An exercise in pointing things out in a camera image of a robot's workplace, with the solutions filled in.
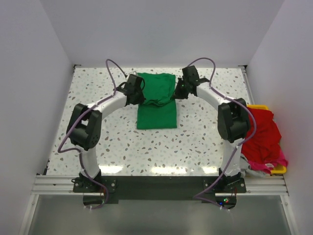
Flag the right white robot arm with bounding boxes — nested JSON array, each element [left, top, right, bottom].
[[172, 66, 251, 192]]

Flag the green t shirt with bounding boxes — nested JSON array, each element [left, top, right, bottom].
[[136, 73, 177, 130]]

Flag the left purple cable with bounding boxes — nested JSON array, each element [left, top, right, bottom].
[[57, 58, 129, 210]]

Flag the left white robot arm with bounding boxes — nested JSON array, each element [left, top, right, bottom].
[[66, 74, 145, 192]]

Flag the white grey t shirt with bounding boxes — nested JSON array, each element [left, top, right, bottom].
[[240, 155, 267, 178]]

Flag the yellow plastic bin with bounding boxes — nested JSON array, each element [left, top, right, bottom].
[[246, 104, 287, 175]]

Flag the aluminium frame rail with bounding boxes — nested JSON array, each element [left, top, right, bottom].
[[31, 175, 289, 196]]

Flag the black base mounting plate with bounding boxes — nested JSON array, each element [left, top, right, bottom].
[[71, 175, 246, 209]]

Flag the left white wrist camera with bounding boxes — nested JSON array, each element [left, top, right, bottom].
[[127, 71, 137, 76]]

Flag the red t shirt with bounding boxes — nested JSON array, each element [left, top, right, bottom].
[[242, 108, 281, 164]]

